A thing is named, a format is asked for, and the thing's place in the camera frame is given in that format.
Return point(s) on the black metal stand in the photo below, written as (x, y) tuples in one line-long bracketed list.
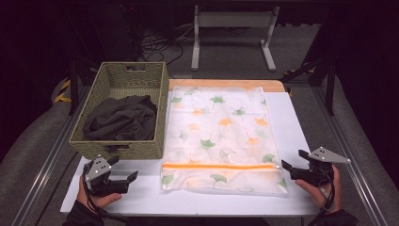
[(330, 91), (74, 91)]

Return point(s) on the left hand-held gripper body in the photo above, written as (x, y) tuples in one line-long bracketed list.
[(100, 182)]

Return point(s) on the aluminium rail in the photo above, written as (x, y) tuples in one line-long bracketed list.
[(354, 175), (47, 163)]

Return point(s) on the green woven basket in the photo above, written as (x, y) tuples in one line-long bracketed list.
[(97, 89)]

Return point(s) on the dark garment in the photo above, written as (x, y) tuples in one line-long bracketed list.
[(122, 119)]

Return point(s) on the person's left hand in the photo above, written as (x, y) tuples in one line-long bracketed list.
[(94, 201)]

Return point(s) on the yellow black floor tape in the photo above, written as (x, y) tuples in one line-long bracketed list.
[(298, 71), (62, 100)]

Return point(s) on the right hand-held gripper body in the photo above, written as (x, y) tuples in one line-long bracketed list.
[(313, 175)]

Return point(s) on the white metal desk frame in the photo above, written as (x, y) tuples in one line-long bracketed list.
[(235, 19)]

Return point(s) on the white board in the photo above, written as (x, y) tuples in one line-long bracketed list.
[(291, 125)]

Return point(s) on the person's right hand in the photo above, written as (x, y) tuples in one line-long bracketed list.
[(323, 196)]

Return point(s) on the leaf print mesh laundry bag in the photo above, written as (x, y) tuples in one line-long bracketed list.
[(219, 132)]

